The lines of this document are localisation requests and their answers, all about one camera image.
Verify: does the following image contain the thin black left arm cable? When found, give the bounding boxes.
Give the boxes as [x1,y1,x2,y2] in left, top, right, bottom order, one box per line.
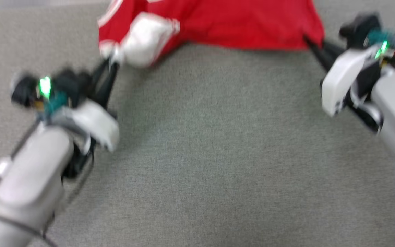
[0,119,96,247]

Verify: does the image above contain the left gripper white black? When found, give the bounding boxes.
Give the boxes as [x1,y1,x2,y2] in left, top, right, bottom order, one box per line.
[51,58,120,152]

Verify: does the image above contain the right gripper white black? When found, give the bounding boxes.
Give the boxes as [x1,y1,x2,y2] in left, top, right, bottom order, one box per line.
[303,35,382,118]

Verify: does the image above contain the grey fabric work surface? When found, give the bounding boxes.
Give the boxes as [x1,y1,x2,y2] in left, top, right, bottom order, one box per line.
[0,0,395,247]

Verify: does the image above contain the red and white garment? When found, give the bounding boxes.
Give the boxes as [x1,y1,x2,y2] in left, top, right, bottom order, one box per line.
[97,0,325,68]

